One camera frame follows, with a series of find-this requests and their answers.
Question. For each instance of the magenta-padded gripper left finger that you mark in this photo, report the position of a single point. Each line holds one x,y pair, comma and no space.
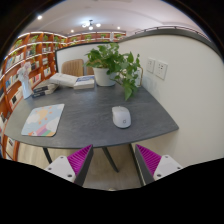
75,161

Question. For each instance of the multi-bulb ceiling lamp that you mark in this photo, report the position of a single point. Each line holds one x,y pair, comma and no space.
90,25

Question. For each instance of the white computer mouse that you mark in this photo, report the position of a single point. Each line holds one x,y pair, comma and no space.
121,117

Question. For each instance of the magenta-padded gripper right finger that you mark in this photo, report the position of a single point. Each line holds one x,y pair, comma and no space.
151,160

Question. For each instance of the blue and white book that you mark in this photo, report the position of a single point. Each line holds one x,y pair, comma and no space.
84,82

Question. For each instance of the orange wooden bookshelf unit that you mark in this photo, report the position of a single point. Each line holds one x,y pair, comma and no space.
36,56

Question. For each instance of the white wall socket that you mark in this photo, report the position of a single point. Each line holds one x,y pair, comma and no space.
150,65
161,69

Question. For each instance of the recessed ceiling lights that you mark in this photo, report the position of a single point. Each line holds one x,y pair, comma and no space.
39,17

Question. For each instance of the thick dark hardcover book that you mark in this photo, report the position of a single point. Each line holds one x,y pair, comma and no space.
46,87
40,94

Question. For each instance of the green plant in white pot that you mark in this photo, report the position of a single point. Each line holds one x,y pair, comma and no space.
103,75

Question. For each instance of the pastel sun cloud mouse pad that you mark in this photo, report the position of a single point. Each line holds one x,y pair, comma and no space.
43,120

